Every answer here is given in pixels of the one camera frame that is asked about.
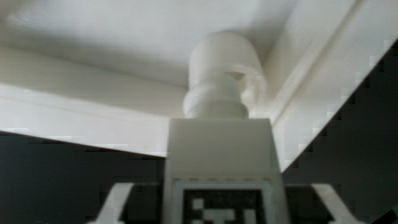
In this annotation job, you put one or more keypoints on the white square tabletop part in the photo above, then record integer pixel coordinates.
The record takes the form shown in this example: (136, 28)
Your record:
(95, 64)

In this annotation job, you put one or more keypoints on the white table leg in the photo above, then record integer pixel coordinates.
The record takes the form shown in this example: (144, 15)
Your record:
(223, 187)

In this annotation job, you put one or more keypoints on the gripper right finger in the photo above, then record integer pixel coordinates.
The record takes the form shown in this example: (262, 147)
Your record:
(335, 205)

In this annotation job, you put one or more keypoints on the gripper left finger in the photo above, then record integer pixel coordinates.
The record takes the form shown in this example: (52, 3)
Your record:
(109, 215)

